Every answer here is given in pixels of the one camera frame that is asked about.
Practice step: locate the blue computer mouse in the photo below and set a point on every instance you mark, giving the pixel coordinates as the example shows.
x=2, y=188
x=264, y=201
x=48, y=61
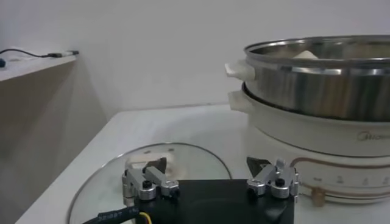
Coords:
x=2, y=63

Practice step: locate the white side desk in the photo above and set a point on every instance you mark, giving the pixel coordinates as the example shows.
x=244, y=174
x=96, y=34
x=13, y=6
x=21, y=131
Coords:
x=30, y=67

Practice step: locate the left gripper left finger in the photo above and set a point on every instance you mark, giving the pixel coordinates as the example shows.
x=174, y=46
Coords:
x=143, y=188

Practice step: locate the glass pot lid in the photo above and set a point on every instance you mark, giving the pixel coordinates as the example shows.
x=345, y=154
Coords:
x=198, y=161

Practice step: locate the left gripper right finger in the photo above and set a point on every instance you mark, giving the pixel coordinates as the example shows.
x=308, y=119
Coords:
x=274, y=182

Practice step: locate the white steamed baozi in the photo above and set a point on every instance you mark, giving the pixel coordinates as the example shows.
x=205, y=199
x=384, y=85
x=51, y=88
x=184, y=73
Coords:
x=305, y=55

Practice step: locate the black white usb adapter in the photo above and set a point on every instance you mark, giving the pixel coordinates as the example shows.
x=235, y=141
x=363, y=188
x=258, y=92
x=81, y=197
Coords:
x=65, y=53

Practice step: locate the white electric cooker base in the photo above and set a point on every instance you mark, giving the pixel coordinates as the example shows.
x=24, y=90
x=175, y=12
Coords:
x=304, y=140

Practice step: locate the steel steamer basket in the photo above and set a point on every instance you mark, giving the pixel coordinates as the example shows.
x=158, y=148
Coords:
x=304, y=94

